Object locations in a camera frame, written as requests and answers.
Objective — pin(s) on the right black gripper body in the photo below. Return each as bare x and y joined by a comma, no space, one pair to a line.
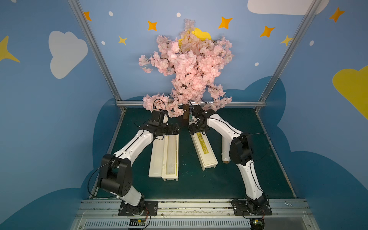
194,130

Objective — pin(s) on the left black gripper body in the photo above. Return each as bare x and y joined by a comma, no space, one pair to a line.
174,128

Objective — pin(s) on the white wrap dispenser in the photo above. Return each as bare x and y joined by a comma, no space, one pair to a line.
170,158
204,151

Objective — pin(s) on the plastic wrap roll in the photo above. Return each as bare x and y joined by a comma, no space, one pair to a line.
225,151

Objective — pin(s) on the white dispenser lid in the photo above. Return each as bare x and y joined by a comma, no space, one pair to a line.
156,161

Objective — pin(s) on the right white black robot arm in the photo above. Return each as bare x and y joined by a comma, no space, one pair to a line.
237,147

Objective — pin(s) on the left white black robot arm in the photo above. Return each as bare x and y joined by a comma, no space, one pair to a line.
115,172

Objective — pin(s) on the pink cherry blossom tree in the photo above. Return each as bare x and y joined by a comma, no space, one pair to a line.
195,63

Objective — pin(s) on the small circuit board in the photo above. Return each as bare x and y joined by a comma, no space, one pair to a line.
136,224

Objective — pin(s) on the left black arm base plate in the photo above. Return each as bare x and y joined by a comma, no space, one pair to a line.
144,208

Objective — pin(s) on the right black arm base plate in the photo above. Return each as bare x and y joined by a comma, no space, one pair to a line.
258,207

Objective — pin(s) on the aluminium front rail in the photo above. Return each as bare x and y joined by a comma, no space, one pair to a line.
196,214

